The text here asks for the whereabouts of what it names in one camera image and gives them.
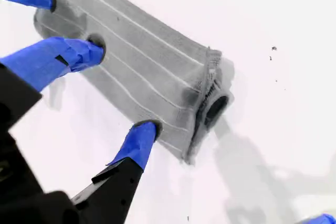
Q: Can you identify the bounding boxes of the grey striped square towel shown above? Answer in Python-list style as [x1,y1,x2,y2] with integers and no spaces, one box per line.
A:
[33,0,235,166]

